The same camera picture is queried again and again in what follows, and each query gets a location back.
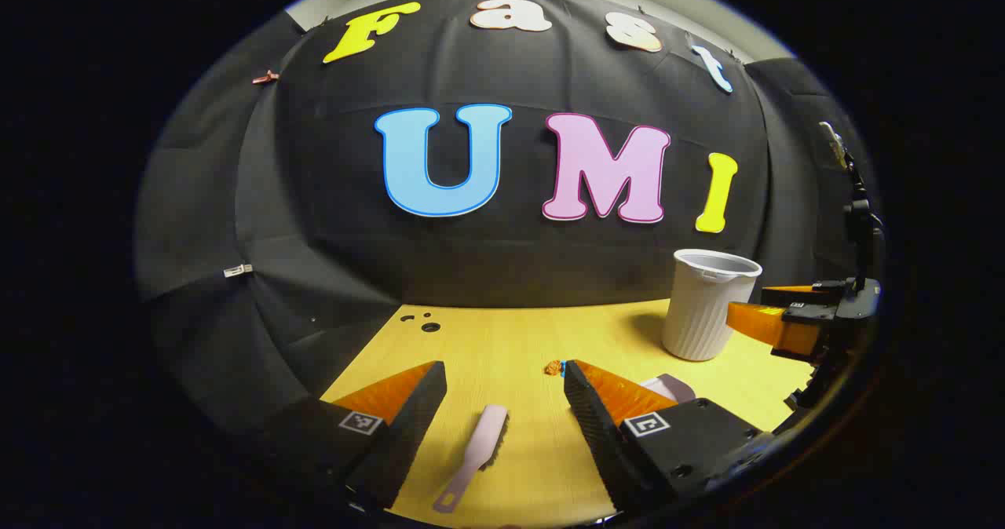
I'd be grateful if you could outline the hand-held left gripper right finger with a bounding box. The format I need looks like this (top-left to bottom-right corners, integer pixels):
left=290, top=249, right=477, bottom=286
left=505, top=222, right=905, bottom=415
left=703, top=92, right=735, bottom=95
left=563, top=359, right=777, bottom=516

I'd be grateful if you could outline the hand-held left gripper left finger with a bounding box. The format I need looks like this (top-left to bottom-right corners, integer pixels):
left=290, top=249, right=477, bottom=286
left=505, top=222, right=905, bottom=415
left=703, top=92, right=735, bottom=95
left=259, top=360, right=448, bottom=513

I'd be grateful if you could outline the white ribbed garbage bin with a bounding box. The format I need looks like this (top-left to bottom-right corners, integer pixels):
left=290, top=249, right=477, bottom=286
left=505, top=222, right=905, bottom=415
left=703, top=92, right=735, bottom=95
left=662, top=249, right=763, bottom=362

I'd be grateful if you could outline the small pink broom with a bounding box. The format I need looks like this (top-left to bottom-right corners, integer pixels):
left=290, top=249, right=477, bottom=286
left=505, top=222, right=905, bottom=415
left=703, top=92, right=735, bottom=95
left=432, top=404, right=510, bottom=514

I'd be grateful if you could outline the pink dustpan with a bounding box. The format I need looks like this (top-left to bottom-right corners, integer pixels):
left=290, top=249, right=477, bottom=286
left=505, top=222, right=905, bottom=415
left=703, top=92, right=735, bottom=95
left=640, top=374, right=697, bottom=404

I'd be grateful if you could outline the yellow wooden desktop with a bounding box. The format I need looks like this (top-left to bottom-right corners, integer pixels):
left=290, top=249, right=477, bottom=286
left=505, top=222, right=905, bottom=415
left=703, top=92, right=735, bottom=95
left=320, top=297, right=817, bottom=528

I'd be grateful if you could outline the black backdrop cloth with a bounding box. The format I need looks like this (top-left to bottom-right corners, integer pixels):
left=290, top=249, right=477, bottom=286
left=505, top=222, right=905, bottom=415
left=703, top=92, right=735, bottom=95
left=133, top=0, right=874, bottom=436

